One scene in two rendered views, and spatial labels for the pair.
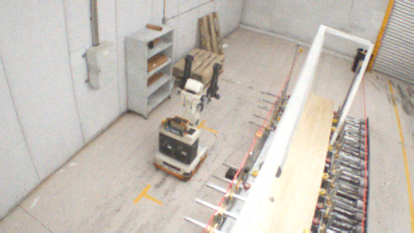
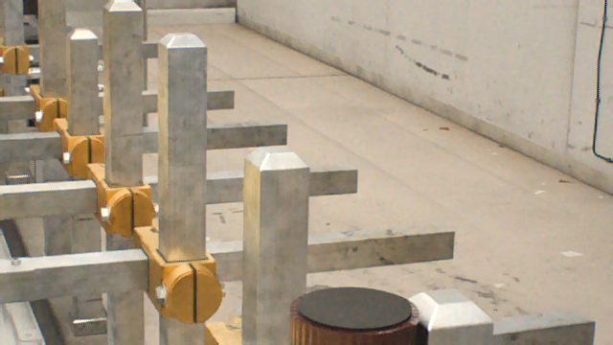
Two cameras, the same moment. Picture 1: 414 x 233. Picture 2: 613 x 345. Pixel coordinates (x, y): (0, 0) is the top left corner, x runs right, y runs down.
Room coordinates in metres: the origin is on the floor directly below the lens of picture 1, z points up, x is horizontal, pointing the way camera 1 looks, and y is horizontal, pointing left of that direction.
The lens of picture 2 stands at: (2.61, -0.90, 1.31)
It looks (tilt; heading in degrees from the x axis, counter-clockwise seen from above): 15 degrees down; 138
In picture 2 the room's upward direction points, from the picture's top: 2 degrees clockwise
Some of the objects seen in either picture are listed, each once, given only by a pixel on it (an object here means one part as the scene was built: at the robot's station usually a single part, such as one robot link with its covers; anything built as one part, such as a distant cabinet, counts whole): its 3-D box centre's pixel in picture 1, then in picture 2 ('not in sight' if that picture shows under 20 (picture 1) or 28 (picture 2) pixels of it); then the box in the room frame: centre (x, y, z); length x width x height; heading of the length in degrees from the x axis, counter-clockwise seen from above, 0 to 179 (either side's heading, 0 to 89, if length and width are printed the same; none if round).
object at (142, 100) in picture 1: (149, 70); not in sight; (4.78, 1.10, 0.78); 0.90 x 0.45 x 1.55; 159
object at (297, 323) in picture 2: not in sight; (353, 332); (2.25, -0.54, 1.10); 0.06 x 0.06 x 0.02
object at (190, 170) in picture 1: (181, 155); not in sight; (3.29, 0.27, 0.16); 0.67 x 0.64 x 0.25; 158
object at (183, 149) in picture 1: (179, 138); not in sight; (3.21, 0.31, 0.59); 0.55 x 0.34 x 0.83; 68
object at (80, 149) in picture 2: not in sight; (80, 147); (1.31, -0.12, 0.95); 0.14 x 0.06 x 0.05; 159
